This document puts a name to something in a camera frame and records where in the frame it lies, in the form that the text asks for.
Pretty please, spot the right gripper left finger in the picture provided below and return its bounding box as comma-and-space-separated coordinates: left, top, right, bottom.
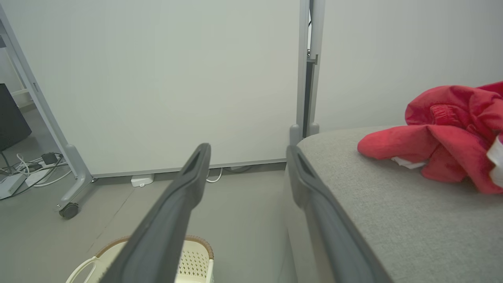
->
98, 143, 212, 283

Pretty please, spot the cream perforated laundry basket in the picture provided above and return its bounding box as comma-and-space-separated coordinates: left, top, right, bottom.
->
66, 235, 215, 283

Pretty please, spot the grey fabric sofa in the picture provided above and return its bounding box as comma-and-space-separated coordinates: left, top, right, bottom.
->
285, 126, 503, 283

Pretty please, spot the grey partition leg with caster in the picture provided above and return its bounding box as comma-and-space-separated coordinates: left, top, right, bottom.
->
0, 4, 95, 211

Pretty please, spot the white power adapter box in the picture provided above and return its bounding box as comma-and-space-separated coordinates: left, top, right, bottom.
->
131, 174, 154, 187

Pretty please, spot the plain red garment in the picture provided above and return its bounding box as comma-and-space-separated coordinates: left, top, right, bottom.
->
357, 81, 503, 195

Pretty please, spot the dark box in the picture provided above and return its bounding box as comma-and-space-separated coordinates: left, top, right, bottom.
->
0, 83, 33, 152

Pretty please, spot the white power strip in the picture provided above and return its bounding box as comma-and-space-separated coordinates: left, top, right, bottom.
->
0, 173, 27, 200

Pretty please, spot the black caster wheel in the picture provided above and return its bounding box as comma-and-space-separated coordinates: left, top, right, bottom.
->
59, 202, 79, 220

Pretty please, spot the wide white partition panel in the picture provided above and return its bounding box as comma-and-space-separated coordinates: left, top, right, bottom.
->
0, 0, 304, 178

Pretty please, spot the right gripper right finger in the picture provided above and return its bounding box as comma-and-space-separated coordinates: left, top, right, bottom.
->
286, 145, 393, 283

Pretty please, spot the red white striped garment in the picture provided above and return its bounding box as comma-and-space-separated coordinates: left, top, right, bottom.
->
486, 134, 503, 189

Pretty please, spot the white floor cable bundle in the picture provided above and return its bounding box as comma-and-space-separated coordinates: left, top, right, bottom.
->
15, 153, 73, 188

